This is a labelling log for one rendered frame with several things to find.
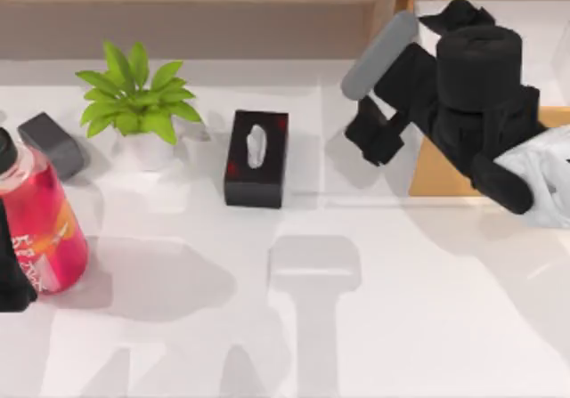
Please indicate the white tissue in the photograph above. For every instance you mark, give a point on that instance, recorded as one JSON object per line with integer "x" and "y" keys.
{"x": 257, "y": 146}

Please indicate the black tissue box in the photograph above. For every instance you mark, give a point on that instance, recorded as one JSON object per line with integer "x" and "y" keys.
{"x": 254, "y": 189}

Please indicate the brown wooden shelf unit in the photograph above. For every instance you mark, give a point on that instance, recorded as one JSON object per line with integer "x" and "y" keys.
{"x": 200, "y": 24}

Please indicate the green plant in white pot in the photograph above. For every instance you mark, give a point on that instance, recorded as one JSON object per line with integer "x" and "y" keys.
{"x": 133, "y": 104}

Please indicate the dark grey block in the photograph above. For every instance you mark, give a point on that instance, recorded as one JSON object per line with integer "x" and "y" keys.
{"x": 53, "y": 144}

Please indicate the pink bottle with black cap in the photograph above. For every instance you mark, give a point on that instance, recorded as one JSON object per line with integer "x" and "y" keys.
{"x": 44, "y": 220}

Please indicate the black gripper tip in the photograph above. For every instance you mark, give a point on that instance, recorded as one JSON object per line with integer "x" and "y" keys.
{"x": 11, "y": 273}

